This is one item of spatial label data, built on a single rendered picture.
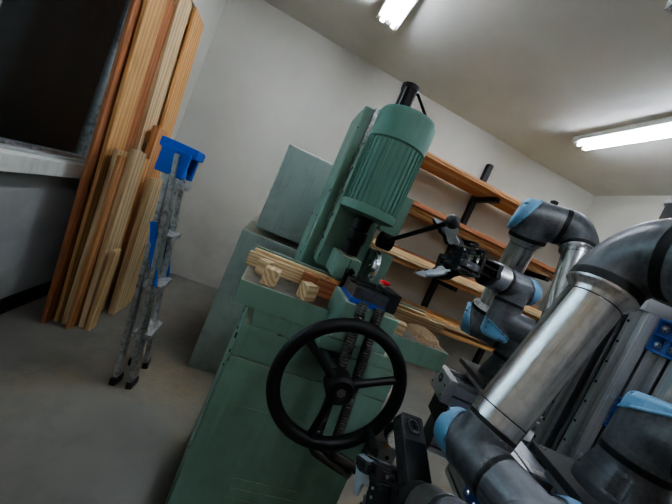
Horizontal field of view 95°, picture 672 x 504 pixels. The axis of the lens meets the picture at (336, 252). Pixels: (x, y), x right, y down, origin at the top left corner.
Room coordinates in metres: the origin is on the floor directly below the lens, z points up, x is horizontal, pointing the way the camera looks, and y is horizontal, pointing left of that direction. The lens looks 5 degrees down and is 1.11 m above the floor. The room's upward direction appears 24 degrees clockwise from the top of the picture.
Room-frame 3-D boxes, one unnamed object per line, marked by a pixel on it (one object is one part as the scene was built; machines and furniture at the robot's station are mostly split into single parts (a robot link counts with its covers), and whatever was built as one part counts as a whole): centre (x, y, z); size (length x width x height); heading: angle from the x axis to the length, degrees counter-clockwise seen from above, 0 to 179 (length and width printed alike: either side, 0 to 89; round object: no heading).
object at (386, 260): (1.15, -0.15, 1.02); 0.09 x 0.07 x 0.12; 103
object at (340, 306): (0.75, -0.12, 0.91); 0.15 x 0.14 x 0.09; 103
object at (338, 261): (0.95, -0.04, 0.99); 0.14 x 0.07 x 0.09; 13
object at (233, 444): (1.05, -0.01, 0.35); 0.58 x 0.45 x 0.71; 13
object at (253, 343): (1.05, -0.01, 0.76); 0.57 x 0.45 x 0.09; 13
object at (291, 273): (0.95, -0.10, 0.92); 0.67 x 0.02 x 0.04; 103
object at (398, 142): (0.93, -0.04, 1.32); 0.18 x 0.18 x 0.31
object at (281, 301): (0.84, -0.10, 0.87); 0.61 x 0.30 x 0.06; 103
